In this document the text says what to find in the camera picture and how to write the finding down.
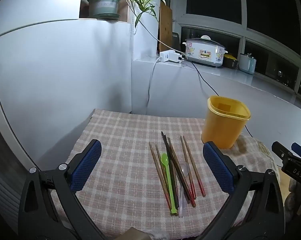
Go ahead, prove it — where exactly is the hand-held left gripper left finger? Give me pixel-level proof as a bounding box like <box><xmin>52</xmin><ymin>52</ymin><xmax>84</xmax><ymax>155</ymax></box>
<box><xmin>18</xmin><ymin>139</ymin><xmax>108</xmax><ymax>240</ymax></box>

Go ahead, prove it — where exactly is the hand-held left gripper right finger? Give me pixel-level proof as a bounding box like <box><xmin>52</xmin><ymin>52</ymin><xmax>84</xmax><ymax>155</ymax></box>
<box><xmin>202</xmin><ymin>141</ymin><xmax>286</xmax><ymax>240</ymax></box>

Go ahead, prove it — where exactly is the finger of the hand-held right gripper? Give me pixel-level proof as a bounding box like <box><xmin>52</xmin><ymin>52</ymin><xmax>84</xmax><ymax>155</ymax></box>
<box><xmin>291</xmin><ymin>142</ymin><xmax>301</xmax><ymax>159</ymax></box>
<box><xmin>271</xmin><ymin>141</ymin><xmax>301</xmax><ymax>180</ymax></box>

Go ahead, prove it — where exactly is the yellow plastic container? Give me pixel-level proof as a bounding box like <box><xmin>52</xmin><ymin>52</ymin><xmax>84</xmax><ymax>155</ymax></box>
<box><xmin>201</xmin><ymin>96</ymin><xmax>251</xmax><ymax>150</ymax></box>

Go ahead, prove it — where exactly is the pile of chopsticks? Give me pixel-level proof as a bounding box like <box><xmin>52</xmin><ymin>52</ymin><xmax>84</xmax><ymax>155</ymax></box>
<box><xmin>149</xmin><ymin>131</ymin><xmax>206</xmax><ymax>210</ymax></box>

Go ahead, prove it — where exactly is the person's right hand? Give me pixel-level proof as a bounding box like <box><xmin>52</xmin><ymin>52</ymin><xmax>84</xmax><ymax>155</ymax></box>
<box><xmin>284</xmin><ymin>180</ymin><xmax>301</xmax><ymax>217</ymax></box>

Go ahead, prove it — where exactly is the light wooden box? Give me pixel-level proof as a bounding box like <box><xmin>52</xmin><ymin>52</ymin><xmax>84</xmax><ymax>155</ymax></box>
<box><xmin>277</xmin><ymin>166</ymin><xmax>293</xmax><ymax>200</ymax></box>

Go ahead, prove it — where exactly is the clear plastic spoon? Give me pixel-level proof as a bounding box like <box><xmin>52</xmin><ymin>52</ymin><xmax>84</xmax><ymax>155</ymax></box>
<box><xmin>177</xmin><ymin>160</ymin><xmax>190</xmax><ymax>218</ymax></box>

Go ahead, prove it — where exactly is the pink checked cloth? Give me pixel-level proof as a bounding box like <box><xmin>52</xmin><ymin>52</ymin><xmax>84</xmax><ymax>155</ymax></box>
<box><xmin>49</xmin><ymin>109</ymin><xmax>281</xmax><ymax>238</ymax></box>

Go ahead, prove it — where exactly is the green plastic spoon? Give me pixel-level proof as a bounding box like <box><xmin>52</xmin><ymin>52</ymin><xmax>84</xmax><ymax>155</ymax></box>
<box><xmin>160</xmin><ymin>153</ymin><xmax>179</xmax><ymax>215</ymax></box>

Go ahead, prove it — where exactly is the white refrigerator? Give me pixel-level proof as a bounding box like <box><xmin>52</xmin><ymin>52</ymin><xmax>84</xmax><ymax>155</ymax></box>
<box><xmin>0</xmin><ymin>0</ymin><xmax>133</xmax><ymax>178</ymax></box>

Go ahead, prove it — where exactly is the light blue kettle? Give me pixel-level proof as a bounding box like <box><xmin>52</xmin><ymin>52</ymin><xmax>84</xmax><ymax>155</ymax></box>
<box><xmin>239</xmin><ymin>53</ymin><xmax>257</xmax><ymax>75</ymax></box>

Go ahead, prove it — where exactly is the yellow and black pot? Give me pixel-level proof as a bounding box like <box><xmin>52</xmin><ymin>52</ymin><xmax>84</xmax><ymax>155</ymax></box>
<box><xmin>223</xmin><ymin>54</ymin><xmax>239</xmax><ymax>69</ymax></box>

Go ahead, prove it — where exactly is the floral white rice cooker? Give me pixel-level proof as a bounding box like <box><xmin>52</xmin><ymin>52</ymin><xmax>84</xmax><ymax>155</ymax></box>
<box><xmin>182</xmin><ymin>35</ymin><xmax>228</xmax><ymax>68</ymax></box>

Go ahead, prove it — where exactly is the white power strip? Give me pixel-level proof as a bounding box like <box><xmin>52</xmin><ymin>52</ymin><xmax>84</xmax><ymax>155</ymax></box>
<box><xmin>160</xmin><ymin>50</ymin><xmax>177</xmax><ymax>62</ymax></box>

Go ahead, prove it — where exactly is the grey flat board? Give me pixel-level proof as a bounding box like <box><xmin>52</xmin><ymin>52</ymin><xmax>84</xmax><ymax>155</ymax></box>
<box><xmin>172</xmin><ymin>32</ymin><xmax>180</xmax><ymax>51</ymax></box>

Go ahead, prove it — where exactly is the wooden cutting board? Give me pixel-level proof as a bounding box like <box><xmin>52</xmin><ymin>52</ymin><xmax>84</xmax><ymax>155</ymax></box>
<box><xmin>159</xmin><ymin>4</ymin><xmax>173</xmax><ymax>53</ymax></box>

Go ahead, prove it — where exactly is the green plant pot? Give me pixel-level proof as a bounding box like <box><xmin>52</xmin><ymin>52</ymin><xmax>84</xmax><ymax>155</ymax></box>
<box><xmin>88</xmin><ymin>0</ymin><xmax>121</xmax><ymax>19</ymax></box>

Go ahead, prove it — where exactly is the spider plant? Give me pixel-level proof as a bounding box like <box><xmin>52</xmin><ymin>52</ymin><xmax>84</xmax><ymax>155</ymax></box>
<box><xmin>89</xmin><ymin>0</ymin><xmax>166</xmax><ymax>28</ymax></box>

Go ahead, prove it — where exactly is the black cable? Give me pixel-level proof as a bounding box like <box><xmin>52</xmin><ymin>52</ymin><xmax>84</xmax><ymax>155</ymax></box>
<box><xmin>182</xmin><ymin>59</ymin><xmax>253</xmax><ymax>138</ymax></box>

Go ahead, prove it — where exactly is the thick white cable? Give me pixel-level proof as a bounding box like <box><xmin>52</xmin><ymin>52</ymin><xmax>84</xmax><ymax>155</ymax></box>
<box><xmin>146</xmin><ymin>57</ymin><xmax>161</xmax><ymax>115</ymax></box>

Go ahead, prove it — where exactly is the thin white cable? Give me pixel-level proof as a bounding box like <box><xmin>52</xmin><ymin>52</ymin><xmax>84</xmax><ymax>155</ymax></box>
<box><xmin>138</xmin><ymin>17</ymin><xmax>176</xmax><ymax>52</ymax></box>

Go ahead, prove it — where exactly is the white window frame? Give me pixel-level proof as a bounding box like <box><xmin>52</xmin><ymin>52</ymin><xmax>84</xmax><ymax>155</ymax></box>
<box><xmin>170</xmin><ymin>0</ymin><xmax>301</xmax><ymax>98</ymax></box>

